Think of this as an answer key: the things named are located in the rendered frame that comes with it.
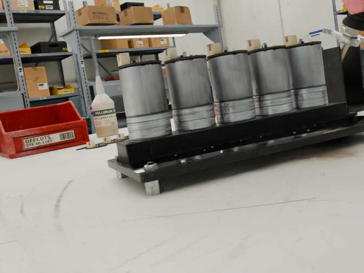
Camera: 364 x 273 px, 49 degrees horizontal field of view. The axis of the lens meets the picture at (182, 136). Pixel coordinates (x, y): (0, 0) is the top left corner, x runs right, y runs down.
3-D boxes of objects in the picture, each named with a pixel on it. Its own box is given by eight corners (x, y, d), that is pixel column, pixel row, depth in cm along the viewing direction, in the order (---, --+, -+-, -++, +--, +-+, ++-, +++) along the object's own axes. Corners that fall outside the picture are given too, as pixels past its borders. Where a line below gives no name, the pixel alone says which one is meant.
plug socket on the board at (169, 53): (182, 58, 23) (180, 46, 23) (168, 60, 23) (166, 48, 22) (177, 60, 24) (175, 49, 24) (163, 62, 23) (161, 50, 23)
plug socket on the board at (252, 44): (264, 49, 25) (263, 38, 25) (253, 50, 25) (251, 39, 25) (257, 51, 26) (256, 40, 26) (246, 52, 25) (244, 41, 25)
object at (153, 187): (322, 131, 30) (320, 115, 29) (410, 133, 23) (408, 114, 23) (109, 177, 24) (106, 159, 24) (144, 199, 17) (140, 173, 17)
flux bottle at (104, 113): (100, 137, 59) (88, 69, 58) (94, 137, 62) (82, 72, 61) (122, 133, 60) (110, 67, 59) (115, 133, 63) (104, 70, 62)
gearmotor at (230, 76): (266, 131, 24) (254, 46, 24) (231, 139, 23) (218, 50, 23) (245, 131, 26) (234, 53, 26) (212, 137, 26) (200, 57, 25)
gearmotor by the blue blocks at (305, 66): (338, 117, 26) (329, 38, 26) (308, 123, 25) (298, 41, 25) (312, 117, 28) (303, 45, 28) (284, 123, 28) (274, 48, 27)
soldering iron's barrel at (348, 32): (329, 87, 43) (355, 30, 39) (318, 80, 44) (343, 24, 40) (337, 85, 43) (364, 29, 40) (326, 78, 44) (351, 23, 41)
